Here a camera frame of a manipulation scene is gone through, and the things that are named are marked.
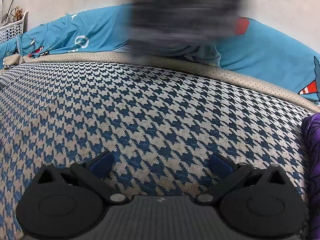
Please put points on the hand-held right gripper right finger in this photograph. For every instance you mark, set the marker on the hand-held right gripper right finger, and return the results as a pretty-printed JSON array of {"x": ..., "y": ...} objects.
[{"x": 220, "y": 163}]

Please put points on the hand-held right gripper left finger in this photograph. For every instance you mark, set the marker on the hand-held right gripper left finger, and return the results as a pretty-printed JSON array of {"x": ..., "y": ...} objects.
[{"x": 102, "y": 163}]

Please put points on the grey doodle-print fleece garment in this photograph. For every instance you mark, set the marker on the grey doodle-print fleece garment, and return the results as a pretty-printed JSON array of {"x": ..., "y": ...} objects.
[{"x": 185, "y": 17}]

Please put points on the blue beige houndstooth mat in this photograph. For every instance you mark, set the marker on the blue beige houndstooth mat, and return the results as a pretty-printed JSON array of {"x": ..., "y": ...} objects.
[{"x": 150, "y": 105}]

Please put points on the purple garment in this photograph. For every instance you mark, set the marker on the purple garment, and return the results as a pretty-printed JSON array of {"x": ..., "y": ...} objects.
[{"x": 312, "y": 142}]

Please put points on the blue airplane-print cushion red patch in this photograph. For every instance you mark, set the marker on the blue airplane-print cushion red patch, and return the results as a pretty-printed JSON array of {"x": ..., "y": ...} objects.
[{"x": 270, "y": 55}]

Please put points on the long blue airplane-print cushion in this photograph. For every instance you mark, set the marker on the long blue airplane-print cushion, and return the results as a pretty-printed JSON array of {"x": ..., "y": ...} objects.
[{"x": 100, "y": 30}]

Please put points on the white perforated plastic basket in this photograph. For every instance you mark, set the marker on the white perforated plastic basket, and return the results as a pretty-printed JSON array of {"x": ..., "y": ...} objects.
[{"x": 12, "y": 30}]

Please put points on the brown paper bag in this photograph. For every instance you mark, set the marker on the brown paper bag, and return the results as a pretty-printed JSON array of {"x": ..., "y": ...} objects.
[{"x": 17, "y": 12}]

